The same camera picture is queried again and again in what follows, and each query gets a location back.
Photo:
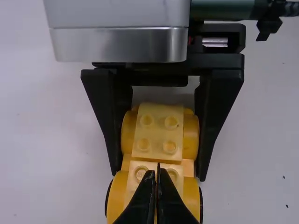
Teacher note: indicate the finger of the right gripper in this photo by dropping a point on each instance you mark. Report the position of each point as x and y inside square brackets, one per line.
[105, 98]

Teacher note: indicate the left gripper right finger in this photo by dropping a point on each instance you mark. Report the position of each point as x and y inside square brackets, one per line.
[170, 205]

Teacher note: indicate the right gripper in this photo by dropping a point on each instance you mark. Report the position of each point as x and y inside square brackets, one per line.
[217, 61]

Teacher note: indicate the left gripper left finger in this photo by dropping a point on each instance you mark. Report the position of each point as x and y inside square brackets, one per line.
[142, 205]

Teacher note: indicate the yellow toy car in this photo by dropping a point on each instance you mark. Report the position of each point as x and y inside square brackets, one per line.
[156, 135]

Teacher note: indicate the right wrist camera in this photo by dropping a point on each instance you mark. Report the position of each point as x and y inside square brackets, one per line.
[116, 35]

